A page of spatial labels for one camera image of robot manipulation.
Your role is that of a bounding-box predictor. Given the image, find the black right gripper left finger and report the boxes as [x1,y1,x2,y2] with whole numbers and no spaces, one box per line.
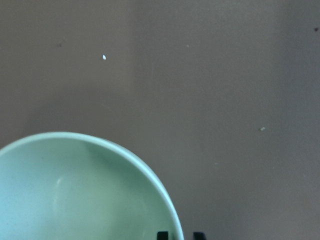
[156,231,169,240]

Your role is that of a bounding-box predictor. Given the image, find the light green bowl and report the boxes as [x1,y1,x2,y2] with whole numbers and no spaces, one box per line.
[0,132,184,240]

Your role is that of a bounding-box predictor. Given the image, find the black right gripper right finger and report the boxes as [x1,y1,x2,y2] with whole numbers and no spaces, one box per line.
[193,232,206,240]

